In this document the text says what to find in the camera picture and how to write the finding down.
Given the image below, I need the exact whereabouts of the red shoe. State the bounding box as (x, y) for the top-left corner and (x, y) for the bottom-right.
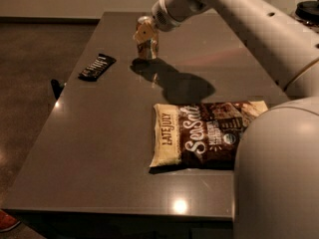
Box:
(0, 210), (20, 233)

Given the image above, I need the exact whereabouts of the black object at table edge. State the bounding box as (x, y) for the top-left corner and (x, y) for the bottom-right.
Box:
(51, 79), (66, 100)

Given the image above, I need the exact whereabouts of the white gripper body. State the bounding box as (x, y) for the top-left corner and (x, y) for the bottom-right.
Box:
(152, 0), (203, 32)

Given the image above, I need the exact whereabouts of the brown sea salt chip bag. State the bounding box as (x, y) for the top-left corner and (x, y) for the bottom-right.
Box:
(151, 101), (267, 169)

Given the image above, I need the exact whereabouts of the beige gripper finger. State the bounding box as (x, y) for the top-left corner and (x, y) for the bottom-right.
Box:
(134, 21), (157, 45)

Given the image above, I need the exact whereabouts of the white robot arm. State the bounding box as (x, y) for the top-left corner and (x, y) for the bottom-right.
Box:
(152, 0), (319, 239)

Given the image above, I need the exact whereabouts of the black snack bar wrapper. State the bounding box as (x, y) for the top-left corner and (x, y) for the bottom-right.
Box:
(78, 54), (117, 82)

